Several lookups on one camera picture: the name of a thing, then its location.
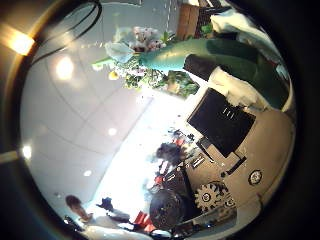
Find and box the flower bouquet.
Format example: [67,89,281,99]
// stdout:
[91,25,291,111]

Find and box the dark-haired person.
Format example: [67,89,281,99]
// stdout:
[154,141,188,165]

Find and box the orange sofa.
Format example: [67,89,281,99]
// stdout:
[133,210,156,233]

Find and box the wooden panel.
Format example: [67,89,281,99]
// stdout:
[176,3,201,41]

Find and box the black cable of right hand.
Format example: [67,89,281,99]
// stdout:
[31,0,103,65]

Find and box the rectangular wall lamp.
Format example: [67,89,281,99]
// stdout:
[0,23,36,57]

